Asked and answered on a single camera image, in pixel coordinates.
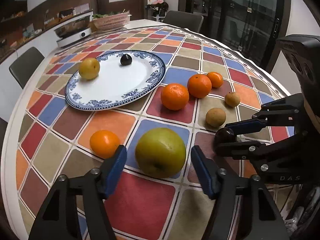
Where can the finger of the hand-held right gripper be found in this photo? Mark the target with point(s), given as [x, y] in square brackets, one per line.
[245, 125]
[240, 150]

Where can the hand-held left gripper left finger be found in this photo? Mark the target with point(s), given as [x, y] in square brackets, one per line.
[116, 170]

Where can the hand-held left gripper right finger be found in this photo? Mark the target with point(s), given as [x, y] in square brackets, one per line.
[205, 175]

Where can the dark purple plum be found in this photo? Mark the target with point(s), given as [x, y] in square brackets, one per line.
[126, 59]
[223, 135]

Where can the brown longan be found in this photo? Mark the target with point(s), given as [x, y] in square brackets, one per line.
[232, 99]
[215, 117]

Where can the large green pear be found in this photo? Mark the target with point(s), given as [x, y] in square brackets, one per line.
[160, 152]

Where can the small orange tangerine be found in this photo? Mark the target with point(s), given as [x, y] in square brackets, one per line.
[215, 79]

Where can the large orange tangerine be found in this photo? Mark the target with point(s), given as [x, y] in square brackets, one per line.
[174, 96]

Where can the blue and white plate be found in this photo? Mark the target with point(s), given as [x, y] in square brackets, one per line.
[117, 82]

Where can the colourful checkered tablecloth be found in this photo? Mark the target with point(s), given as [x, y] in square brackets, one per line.
[137, 202]

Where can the small yellow pear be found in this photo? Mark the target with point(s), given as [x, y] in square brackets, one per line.
[89, 68]

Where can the glass sliding door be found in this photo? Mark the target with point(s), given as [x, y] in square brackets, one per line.
[250, 10]

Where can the grey dining chair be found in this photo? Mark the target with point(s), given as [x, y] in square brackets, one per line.
[183, 20]
[26, 65]

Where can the white induction cooker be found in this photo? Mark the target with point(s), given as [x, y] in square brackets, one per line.
[75, 39]

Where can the pink and black toy stroller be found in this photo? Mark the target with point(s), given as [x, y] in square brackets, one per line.
[157, 7]

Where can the pink round basket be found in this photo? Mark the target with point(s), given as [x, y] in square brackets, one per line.
[110, 22]

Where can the steel pot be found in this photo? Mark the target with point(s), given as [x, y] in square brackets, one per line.
[71, 26]

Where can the green leafy vegetables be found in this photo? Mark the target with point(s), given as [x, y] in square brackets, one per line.
[103, 15]

